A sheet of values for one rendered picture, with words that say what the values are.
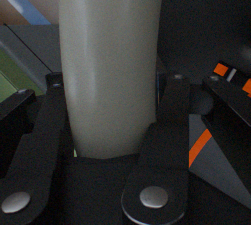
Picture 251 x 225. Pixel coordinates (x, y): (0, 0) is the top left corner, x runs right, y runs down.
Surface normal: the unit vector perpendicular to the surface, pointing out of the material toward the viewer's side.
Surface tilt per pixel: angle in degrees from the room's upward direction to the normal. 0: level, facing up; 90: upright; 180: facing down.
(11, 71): 90
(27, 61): 90
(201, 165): 0
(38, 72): 90
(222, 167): 0
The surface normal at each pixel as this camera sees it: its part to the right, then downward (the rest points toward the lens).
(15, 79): 0.65, -0.64
